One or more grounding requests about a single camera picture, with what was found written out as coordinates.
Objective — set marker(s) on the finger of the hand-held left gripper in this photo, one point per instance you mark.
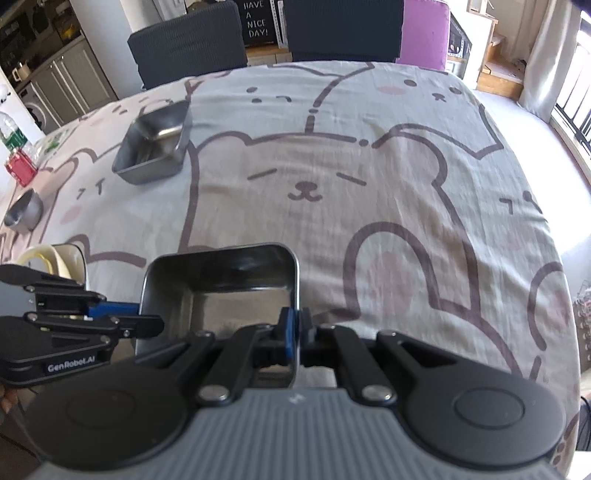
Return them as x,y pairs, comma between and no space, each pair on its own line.
138,325
115,308

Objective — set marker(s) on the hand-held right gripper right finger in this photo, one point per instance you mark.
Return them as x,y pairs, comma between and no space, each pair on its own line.
304,337

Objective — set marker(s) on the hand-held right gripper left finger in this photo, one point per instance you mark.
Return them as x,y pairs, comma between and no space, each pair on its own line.
287,337

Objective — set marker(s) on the deep square steel tray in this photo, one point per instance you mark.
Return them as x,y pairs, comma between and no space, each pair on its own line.
221,272

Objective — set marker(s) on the round steel bowl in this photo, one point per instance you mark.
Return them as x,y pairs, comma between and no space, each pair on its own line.
25,212

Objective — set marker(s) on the large square steel tray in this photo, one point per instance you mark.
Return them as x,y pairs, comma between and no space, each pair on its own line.
147,170

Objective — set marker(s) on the small square steel tray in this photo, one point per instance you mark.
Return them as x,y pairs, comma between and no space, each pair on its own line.
161,122

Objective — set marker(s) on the cartoon bear printed tablecloth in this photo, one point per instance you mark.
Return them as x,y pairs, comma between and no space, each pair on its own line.
369,184

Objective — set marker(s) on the red drink can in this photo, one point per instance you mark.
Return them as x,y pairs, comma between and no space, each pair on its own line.
21,168

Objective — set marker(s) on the clear plastic water bottle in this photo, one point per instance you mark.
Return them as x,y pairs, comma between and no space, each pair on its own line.
10,134

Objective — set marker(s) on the white washing machine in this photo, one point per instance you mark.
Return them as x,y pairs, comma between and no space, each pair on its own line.
37,108

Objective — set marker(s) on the grey kitchen cabinet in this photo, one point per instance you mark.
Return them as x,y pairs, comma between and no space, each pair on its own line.
78,78

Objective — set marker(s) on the white mug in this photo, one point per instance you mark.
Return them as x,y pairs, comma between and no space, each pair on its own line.
22,71

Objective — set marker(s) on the dark grey fabric chair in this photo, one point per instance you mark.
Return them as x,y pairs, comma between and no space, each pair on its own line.
189,46
341,27

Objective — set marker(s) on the black letter board sign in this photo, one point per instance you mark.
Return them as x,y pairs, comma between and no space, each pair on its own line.
256,23

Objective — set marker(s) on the black window railing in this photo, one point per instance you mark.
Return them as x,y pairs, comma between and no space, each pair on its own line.
575,124

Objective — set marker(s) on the beige window curtain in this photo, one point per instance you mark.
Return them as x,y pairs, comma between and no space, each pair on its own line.
545,60

